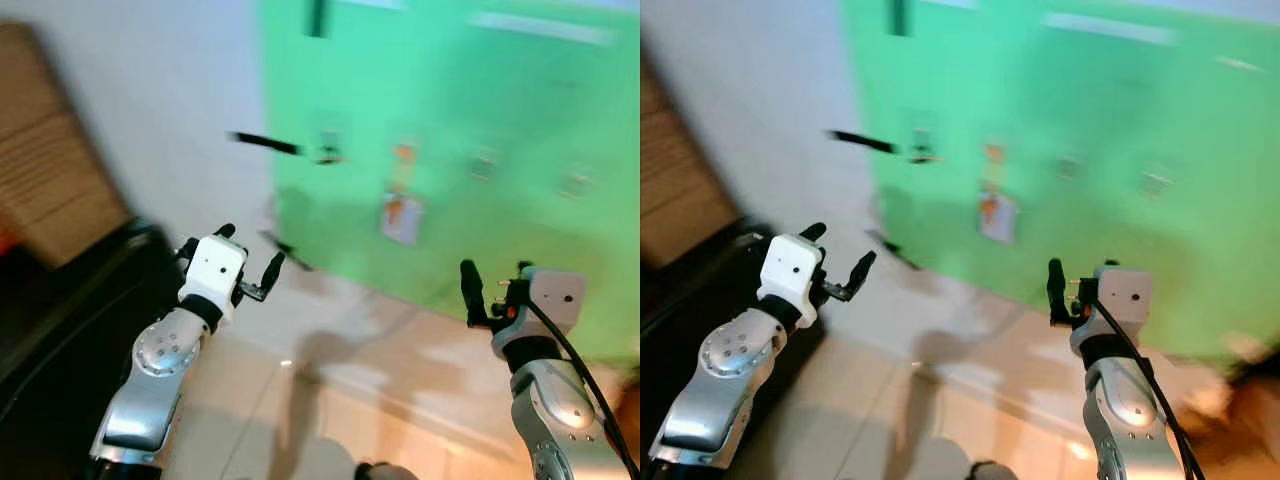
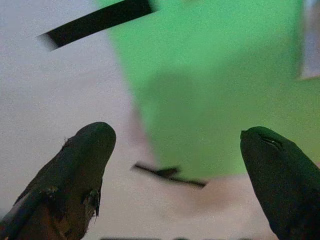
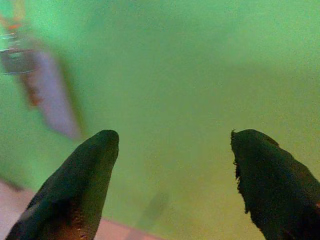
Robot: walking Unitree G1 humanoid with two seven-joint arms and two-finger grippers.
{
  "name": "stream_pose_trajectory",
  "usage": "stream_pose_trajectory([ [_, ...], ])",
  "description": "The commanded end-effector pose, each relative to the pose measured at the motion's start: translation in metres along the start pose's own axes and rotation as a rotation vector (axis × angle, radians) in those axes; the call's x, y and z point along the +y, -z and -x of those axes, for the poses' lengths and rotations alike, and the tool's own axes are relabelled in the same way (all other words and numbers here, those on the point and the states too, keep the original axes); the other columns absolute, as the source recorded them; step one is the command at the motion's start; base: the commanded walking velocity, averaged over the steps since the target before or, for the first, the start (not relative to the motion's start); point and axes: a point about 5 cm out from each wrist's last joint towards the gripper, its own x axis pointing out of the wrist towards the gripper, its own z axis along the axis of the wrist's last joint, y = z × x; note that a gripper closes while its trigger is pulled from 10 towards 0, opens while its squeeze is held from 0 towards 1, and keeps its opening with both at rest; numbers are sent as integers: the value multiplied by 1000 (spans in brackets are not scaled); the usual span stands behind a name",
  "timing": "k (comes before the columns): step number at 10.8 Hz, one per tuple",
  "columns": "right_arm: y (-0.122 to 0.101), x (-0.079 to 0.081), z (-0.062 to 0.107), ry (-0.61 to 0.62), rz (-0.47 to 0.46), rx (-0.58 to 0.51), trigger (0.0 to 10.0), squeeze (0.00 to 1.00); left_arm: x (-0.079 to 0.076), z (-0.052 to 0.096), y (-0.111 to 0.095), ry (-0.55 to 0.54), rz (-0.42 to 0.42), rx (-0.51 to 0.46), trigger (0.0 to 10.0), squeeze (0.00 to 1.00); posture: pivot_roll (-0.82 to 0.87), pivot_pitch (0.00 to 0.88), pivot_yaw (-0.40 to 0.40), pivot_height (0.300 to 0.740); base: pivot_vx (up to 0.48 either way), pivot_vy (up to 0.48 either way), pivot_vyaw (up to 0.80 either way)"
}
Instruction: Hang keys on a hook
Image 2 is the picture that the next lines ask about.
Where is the grey box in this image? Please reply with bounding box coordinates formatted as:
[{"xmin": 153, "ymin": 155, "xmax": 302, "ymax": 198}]
[{"xmin": 297, "ymin": 0, "xmax": 320, "ymax": 80}]

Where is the green cloth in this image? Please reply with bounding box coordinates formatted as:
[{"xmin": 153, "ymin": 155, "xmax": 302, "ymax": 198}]
[{"xmin": 96, "ymin": 0, "xmax": 320, "ymax": 180}]

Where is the thin black hook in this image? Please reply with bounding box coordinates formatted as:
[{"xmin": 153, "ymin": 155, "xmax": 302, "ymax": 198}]
[{"xmin": 131, "ymin": 163, "xmax": 208, "ymax": 188}]

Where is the black flat bar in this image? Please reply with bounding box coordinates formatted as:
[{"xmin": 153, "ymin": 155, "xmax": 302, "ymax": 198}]
[{"xmin": 37, "ymin": 0, "xmax": 159, "ymax": 52}]

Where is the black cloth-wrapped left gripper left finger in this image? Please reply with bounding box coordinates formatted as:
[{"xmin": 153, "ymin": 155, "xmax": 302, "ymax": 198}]
[{"xmin": 0, "ymin": 121, "xmax": 117, "ymax": 240}]

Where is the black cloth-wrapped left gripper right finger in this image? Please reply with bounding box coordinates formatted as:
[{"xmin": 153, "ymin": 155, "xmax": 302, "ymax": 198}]
[{"xmin": 239, "ymin": 126, "xmax": 320, "ymax": 240}]

